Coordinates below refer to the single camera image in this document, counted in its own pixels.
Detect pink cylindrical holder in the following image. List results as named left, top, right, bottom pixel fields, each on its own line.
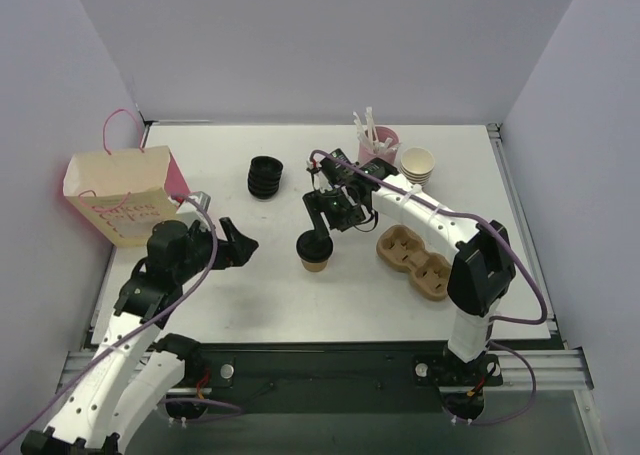
left=357, top=126, right=401, bottom=165

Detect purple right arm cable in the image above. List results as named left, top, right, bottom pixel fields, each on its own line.
left=309, top=149, right=551, bottom=426

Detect brown cardboard cup carrier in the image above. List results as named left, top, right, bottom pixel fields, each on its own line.
left=376, top=225, right=452, bottom=302

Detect white wrapped straws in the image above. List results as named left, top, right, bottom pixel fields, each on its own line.
left=352, top=107, right=381, bottom=138

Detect pink and cream paper bag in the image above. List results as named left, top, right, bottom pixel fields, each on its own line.
left=62, top=124, right=192, bottom=248

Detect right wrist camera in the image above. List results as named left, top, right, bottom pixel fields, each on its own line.
left=306, top=155, right=333, bottom=192

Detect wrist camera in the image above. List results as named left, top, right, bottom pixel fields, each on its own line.
left=174, top=191, right=211, bottom=226
left=306, top=155, right=333, bottom=192

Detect stack of brown paper cups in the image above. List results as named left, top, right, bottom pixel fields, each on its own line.
left=400, top=147, right=435, bottom=187

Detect brown paper coffee cup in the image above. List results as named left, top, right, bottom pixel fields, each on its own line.
left=301, top=257, right=329, bottom=273

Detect black cup lid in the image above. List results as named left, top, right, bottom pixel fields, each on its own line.
left=296, top=230, right=334, bottom=259

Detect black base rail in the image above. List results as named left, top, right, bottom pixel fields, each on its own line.
left=164, top=342, right=503, bottom=422

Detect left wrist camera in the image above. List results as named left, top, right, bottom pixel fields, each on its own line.
left=174, top=191, right=211, bottom=226

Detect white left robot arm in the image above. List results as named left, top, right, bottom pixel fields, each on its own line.
left=20, top=218, right=259, bottom=454

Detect stack of black cup lids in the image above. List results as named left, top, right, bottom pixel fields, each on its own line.
left=247, top=155, right=283, bottom=200

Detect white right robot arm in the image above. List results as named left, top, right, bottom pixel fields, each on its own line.
left=296, top=150, right=515, bottom=383

